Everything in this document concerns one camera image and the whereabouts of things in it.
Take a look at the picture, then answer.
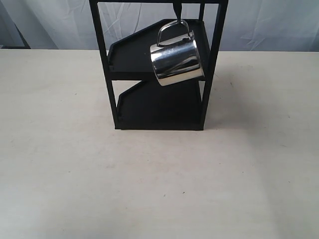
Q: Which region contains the stainless steel mug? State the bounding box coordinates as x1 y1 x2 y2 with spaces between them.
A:
150 19 204 87

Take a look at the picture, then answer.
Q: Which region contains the black tiered shelf rack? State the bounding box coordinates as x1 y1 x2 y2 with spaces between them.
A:
90 0 228 130

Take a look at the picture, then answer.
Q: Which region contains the white backdrop cloth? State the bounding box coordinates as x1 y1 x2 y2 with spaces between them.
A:
0 0 319 51

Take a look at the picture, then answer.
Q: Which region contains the dark frame behind cloth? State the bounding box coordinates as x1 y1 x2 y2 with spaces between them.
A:
0 25 31 49

